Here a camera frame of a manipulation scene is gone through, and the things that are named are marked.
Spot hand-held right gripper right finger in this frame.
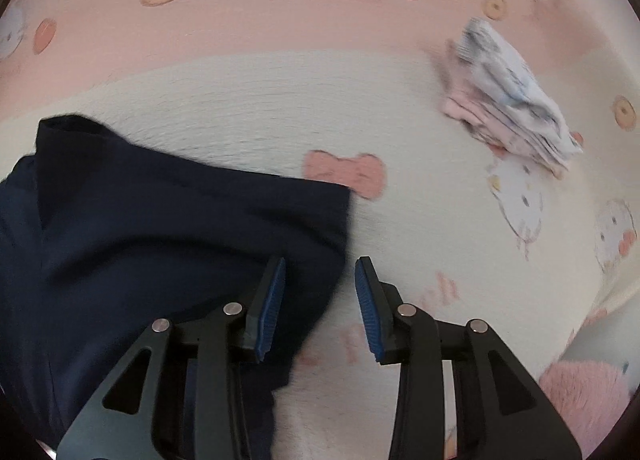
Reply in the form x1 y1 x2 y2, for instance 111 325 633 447
354 256 583 460

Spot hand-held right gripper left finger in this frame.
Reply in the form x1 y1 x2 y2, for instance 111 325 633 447
56 256 287 460

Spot navy striped pants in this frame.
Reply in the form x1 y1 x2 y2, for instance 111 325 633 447
0 114 353 460

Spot pink cat print blanket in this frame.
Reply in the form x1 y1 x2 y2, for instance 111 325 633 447
0 0 640 460

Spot pink fluffy cloth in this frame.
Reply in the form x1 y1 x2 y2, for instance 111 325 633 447
539 357 633 446

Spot white printed folded garment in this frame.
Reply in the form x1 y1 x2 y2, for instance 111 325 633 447
452 17 585 175

